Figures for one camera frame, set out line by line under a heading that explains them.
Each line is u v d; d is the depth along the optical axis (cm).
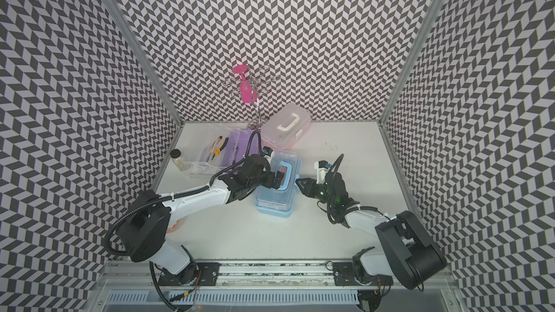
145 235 43
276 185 78
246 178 65
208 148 96
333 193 65
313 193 76
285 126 100
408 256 42
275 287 71
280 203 81
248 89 101
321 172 79
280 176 80
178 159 93
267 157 76
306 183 78
